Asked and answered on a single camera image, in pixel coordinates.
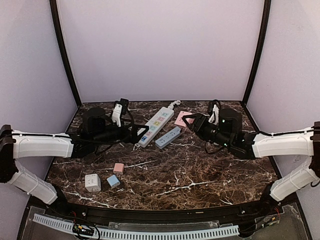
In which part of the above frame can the large pink cube socket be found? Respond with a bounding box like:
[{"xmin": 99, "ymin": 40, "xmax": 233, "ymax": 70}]
[{"xmin": 174, "ymin": 111, "xmax": 196, "ymax": 128}]

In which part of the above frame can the grey-blue power strip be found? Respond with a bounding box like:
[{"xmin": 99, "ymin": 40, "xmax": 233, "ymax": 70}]
[{"xmin": 155, "ymin": 126, "xmax": 186, "ymax": 149}]

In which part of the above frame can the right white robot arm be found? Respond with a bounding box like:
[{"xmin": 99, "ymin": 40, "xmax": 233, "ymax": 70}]
[{"xmin": 182, "ymin": 108, "xmax": 320, "ymax": 204}]

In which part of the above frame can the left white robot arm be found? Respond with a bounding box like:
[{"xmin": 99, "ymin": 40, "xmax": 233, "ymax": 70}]
[{"xmin": 0, "ymin": 107, "xmax": 149, "ymax": 206}]

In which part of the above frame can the small pink plug adapter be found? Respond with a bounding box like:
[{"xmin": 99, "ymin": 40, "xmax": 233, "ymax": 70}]
[{"xmin": 113, "ymin": 163, "xmax": 125, "ymax": 175}]

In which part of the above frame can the small blue plug adapter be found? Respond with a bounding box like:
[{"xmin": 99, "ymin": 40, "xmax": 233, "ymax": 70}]
[{"xmin": 106, "ymin": 174, "xmax": 121, "ymax": 189}]

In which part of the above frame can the white multicolour power strip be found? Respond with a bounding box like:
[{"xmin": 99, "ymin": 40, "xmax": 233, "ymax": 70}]
[{"xmin": 136, "ymin": 100, "xmax": 181, "ymax": 148}]

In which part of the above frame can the white cube socket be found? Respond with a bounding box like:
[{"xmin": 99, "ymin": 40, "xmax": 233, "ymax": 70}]
[{"xmin": 84, "ymin": 173, "xmax": 102, "ymax": 193}]

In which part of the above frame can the small circuit board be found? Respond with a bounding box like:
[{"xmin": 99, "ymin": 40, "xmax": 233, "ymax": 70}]
[{"xmin": 72, "ymin": 224, "xmax": 95, "ymax": 236}]

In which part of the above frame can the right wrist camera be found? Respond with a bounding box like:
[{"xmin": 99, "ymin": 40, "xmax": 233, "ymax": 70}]
[{"xmin": 207, "ymin": 99, "xmax": 221, "ymax": 125}]

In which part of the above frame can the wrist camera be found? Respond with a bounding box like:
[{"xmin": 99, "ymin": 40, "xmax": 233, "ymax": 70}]
[
  {"xmin": 207, "ymin": 99, "xmax": 221, "ymax": 125},
  {"xmin": 111, "ymin": 98, "xmax": 129, "ymax": 127}
]

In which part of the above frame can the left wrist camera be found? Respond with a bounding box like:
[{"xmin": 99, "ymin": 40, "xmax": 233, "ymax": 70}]
[{"xmin": 111, "ymin": 98, "xmax": 129, "ymax": 127}]

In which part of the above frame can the left black frame post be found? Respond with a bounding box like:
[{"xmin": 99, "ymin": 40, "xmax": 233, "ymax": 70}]
[{"xmin": 49, "ymin": 0, "xmax": 82, "ymax": 108}]

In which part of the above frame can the black frame post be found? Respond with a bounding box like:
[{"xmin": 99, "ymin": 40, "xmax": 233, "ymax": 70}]
[
  {"xmin": 49, "ymin": 0, "xmax": 82, "ymax": 108},
  {"xmin": 242, "ymin": 0, "xmax": 272, "ymax": 106}
]

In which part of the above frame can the black front table rail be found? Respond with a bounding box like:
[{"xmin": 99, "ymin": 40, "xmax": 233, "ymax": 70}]
[{"xmin": 47, "ymin": 199, "xmax": 284, "ymax": 225}]

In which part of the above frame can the white slotted cable duct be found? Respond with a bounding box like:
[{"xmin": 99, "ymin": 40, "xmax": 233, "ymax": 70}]
[{"xmin": 32, "ymin": 213, "xmax": 240, "ymax": 240}]

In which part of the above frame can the right black frame post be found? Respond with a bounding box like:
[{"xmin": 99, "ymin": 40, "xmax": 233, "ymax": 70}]
[{"xmin": 242, "ymin": 0, "xmax": 272, "ymax": 106}]

